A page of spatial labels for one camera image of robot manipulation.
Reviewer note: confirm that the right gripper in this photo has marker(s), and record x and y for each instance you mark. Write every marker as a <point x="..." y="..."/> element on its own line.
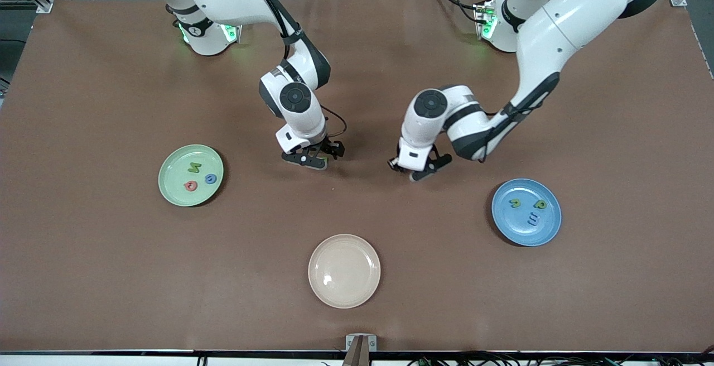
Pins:
<point x="330" y="148"/>

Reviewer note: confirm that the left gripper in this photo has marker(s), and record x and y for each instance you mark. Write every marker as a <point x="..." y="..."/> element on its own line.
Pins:
<point x="437" y="160"/>

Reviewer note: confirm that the blue uppercase letter C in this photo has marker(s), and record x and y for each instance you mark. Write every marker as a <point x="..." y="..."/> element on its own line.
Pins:
<point x="210" y="178"/>

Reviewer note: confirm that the blue lowercase letter m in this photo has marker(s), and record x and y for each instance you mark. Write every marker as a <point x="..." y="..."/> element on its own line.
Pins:
<point x="534" y="219"/>

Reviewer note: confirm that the green uppercase letter M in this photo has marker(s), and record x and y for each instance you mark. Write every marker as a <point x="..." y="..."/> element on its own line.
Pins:
<point x="194" y="168"/>

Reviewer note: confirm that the red uppercase letter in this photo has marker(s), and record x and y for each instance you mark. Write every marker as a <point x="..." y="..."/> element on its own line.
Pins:
<point x="191" y="186"/>

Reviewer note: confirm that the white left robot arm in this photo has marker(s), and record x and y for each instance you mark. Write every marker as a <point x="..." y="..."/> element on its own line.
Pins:
<point x="569" y="14"/>

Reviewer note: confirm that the blue round plate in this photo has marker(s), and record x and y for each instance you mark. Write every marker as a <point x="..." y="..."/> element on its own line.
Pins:
<point x="513" y="229"/>

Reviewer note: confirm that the cream round plate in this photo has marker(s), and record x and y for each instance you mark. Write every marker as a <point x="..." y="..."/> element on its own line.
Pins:
<point x="344" y="271"/>

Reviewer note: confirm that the green round plate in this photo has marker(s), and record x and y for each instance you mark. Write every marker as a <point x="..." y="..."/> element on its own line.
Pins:
<point x="173" y="179"/>

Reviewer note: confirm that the brown table cover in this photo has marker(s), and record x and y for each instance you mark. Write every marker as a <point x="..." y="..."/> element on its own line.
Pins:
<point x="111" y="271"/>

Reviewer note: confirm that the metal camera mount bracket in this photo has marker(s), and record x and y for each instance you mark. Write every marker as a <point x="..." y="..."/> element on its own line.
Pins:
<point x="361" y="349"/>

